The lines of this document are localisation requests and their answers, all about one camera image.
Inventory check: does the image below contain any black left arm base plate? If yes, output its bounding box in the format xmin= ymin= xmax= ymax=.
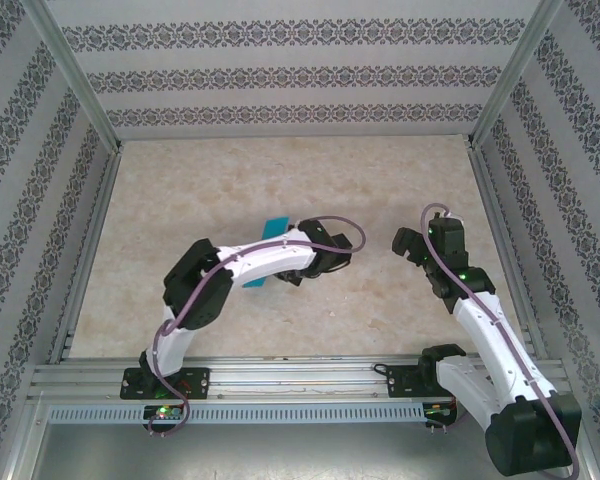
xmin=121 ymin=367 xmax=212 ymax=401

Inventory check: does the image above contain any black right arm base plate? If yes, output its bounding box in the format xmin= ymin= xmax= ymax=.
xmin=387 ymin=363 xmax=461 ymax=400

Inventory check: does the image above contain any aluminium frame post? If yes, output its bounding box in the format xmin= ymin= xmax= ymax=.
xmin=467 ymin=0 xmax=564 ymax=149
xmin=22 ymin=0 xmax=124 ymax=154

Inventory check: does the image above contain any grey metal panel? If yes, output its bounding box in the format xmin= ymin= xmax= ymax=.
xmin=29 ymin=422 xmax=584 ymax=480

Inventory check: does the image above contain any aluminium table side rail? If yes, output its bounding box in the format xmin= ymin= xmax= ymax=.
xmin=469 ymin=147 xmax=551 ymax=359
xmin=47 ymin=149 xmax=124 ymax=364

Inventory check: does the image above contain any long aluminium mounting rail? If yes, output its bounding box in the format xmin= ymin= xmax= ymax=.
xmin=27 ymin=353 xmax=574 ymax=401

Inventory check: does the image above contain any grey slotted cable duct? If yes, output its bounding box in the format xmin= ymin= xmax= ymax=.
xmin=47 ymin=403 xmax=426 ymax=424

